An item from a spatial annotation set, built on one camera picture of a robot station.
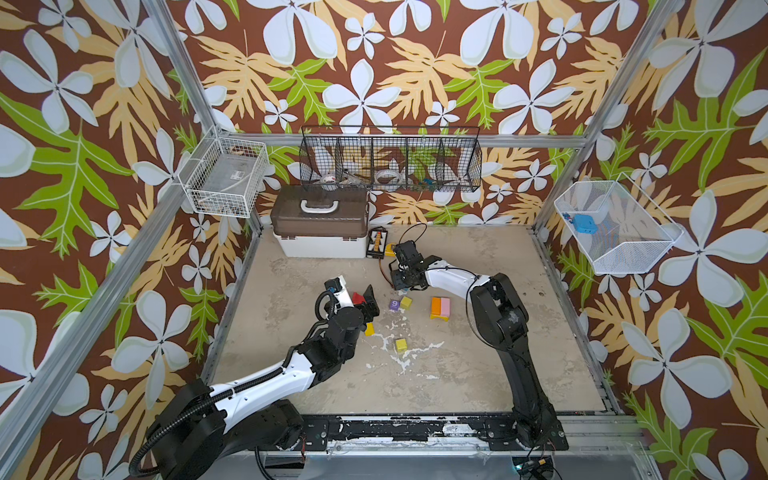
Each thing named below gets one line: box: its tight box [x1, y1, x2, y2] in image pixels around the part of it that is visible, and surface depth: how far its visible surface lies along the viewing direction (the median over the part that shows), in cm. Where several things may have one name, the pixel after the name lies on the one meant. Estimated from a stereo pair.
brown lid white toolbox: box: [270, 184, 369, 259], surface depth 101 cm
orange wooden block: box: [431, 297, 441, 315], surface depth 95 cm
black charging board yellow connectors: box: [366, 226, 388, 260], surface depth 116 cm
